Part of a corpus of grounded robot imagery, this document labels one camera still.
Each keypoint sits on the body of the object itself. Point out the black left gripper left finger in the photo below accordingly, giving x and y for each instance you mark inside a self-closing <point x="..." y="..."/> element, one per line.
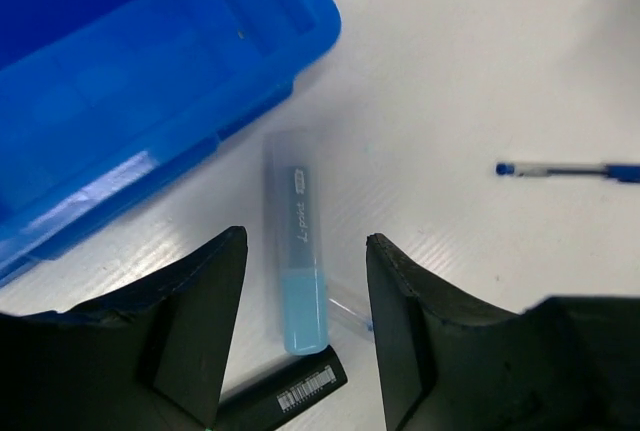
<point x="150" y="355"/>

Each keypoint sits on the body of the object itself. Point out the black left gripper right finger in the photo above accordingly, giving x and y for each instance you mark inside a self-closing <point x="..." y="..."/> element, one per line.
<point x="450" y="361"/>

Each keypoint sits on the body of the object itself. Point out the green cap black highlighter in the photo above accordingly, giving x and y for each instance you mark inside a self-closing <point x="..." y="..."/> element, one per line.
<point x="286" y="393"/>

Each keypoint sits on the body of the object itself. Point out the blue ink pen refill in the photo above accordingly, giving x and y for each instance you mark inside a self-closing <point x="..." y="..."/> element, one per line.
<point x="350" y="310"/>

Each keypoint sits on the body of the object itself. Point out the light blue highlighter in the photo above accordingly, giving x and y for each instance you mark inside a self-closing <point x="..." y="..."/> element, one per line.
<point x="293" y="229"/>

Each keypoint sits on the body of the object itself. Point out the blue compartment tray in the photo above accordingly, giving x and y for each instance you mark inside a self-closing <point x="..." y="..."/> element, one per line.
<point x="104" y="102"/>

